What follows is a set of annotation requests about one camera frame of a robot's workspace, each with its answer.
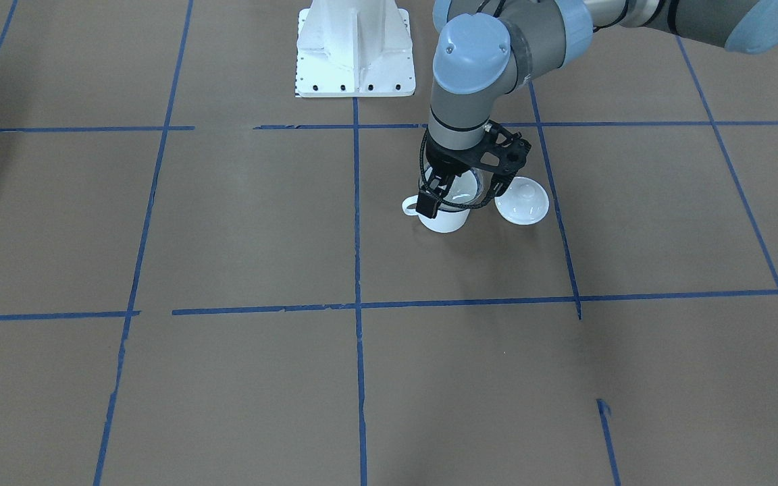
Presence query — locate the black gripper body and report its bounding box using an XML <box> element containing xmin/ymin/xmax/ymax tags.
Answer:
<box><xmin>423</xmin><ymin>124</ymin><xmax>531</xmax><ymax>198</ymax></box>

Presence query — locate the white ceramic cup lid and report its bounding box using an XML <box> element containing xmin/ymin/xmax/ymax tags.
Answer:
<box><xmin>495</xmin><ymin>178</ymin><xmax>550</xmax><ymax>225</ymax></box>

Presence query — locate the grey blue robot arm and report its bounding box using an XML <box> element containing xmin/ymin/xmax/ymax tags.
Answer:
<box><xmin>415</xmin><ymin>1</ymin><xmax>778</xmax><ymax>219</ymax></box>

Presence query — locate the white blue-rimmed enamel cup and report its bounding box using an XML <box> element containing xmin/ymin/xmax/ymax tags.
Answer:
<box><xmin>402</xmin><ymin>196</ymin><xmax>470</xmax><ymax>234</ymax></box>

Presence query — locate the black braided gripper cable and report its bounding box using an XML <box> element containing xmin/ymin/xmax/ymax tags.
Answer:
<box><xmin>419</xmin><ymin>121</ymin><xmax>523</xmax><ymax>209</ymax></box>

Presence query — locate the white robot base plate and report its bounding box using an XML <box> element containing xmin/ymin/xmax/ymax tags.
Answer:
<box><xmin>294</xmin><ymin>1</ymin><xmax>417</xmax><ymax>98</ymax></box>

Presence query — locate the brown paper table cover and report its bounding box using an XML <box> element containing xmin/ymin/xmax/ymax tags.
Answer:
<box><xmin>0</xmin><ymin>1</ymin><xmax>778</xmax><ymax>485</ymax></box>

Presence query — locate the clear glass funnel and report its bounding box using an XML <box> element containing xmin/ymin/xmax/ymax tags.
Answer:
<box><xmin>419</xmin><ymin>164</ymin><xmax>485</xmax><ymax>212</ymax></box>

